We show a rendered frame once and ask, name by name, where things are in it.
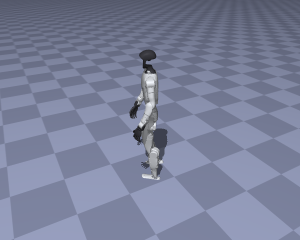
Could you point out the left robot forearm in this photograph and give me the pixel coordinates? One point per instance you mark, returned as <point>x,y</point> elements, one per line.
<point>147,114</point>

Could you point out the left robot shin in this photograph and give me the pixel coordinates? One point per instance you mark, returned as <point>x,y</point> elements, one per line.
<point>153,160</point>

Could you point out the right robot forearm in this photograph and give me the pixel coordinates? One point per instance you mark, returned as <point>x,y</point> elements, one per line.
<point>140,98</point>

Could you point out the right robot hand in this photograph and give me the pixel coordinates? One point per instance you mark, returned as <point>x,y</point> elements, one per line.
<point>133,111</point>

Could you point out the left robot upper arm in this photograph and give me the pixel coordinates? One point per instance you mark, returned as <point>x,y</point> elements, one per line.
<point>150,85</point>

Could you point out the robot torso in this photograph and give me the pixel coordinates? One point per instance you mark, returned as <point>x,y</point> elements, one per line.
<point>144,90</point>

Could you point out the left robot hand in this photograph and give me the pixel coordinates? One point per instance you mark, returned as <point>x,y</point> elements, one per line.
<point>138,132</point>

